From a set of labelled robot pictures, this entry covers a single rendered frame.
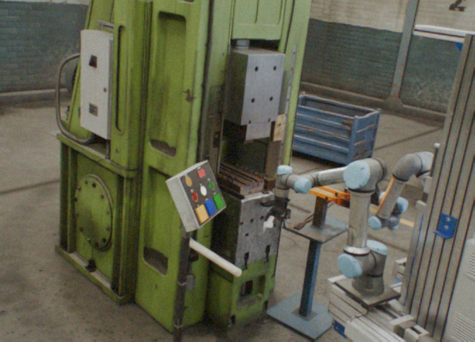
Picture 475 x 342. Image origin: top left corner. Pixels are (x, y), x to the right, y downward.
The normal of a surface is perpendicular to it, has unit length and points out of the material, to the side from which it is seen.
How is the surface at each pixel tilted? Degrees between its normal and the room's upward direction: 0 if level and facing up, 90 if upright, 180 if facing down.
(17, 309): 0
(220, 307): 89
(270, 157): 90
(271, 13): 90
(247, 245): 90
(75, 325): 0
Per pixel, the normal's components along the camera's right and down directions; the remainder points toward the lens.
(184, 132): -0.73, 0.12
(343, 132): -0.57, 0.18
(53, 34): 0.77, 0.21
